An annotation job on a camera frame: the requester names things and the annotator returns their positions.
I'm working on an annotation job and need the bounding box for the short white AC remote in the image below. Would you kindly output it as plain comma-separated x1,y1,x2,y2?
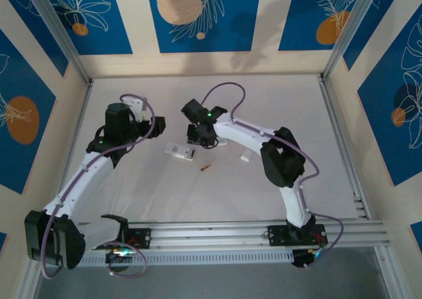
164,142,198,162

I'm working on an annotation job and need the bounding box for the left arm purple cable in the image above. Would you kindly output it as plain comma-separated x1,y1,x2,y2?
41,96,156,280

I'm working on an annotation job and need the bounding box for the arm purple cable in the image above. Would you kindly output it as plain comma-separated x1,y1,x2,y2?
41,96,156,280
201,83,344,270

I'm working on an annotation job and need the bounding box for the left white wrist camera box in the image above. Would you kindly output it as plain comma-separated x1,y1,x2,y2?
119,93,148,122

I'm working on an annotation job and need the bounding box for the aluminium table side rail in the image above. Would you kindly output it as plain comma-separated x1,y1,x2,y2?
318,76,372,219
48,81,94,227

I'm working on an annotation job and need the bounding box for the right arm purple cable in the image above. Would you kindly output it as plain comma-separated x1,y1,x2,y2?
201,83,344,270

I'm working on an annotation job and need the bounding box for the aluminium mounting rail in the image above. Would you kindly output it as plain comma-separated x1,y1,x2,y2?
28,218,392,254

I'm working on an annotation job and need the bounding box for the aluminium frame post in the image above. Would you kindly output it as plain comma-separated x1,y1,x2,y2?
24,0,92,86
320,0,393,82

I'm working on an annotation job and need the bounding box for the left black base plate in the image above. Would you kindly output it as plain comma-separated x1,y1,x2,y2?
95,228,152,250

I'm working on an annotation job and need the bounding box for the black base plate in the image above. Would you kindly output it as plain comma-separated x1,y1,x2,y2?
95,228,152,250
267,224,329,247

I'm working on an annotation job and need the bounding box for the grey slotted cable duct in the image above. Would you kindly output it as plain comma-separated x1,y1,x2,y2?
41,248,295,269

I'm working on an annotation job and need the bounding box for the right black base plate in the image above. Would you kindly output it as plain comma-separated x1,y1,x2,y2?
267,224,329,247

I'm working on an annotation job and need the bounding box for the aluminium frame leg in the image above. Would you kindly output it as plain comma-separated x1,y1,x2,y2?
13,251,45,299
374,246,408,299

